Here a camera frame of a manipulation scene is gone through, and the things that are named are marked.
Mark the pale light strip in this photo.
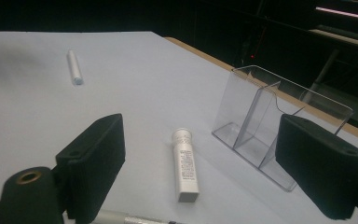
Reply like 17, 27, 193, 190
314, 6, 358, 22

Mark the slim white pen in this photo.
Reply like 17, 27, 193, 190
66, 49, 85, 86

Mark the clear plastic divided organizer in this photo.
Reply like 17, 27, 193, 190
211, 64, 354, 192

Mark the grey metal stand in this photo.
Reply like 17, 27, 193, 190
301, 26, 358, 105

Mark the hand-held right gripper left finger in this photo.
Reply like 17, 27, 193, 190
55, 113, 127, 224

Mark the white cosmetic tube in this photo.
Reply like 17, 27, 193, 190
171, 127, 200, 203

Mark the silver grey pen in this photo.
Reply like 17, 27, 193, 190
90, 208, 182, 224

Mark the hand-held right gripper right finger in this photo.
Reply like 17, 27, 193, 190
274, 113, 358, 220

